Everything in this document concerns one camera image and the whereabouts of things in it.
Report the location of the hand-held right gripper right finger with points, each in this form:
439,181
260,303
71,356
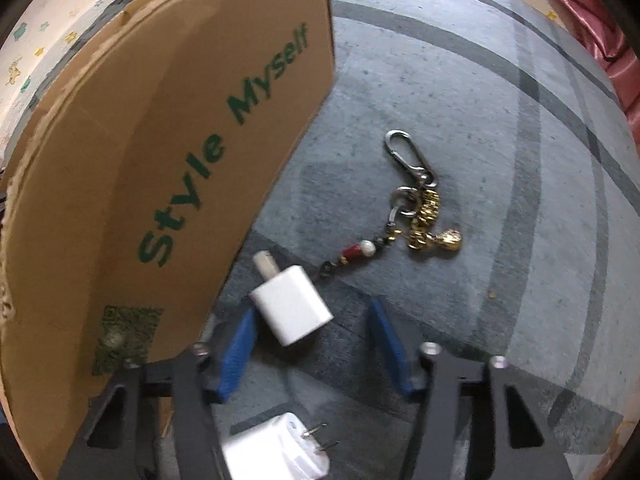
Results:
390,350

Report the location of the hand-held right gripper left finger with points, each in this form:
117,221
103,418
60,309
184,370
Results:
235,355

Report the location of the white charger with stub plug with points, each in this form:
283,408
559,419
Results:
290,310

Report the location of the brown cardboard box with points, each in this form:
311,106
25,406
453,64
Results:
150,160

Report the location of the white charger with metal prongs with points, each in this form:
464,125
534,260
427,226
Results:
270,452

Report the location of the pink satin curtain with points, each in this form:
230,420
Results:
600,35

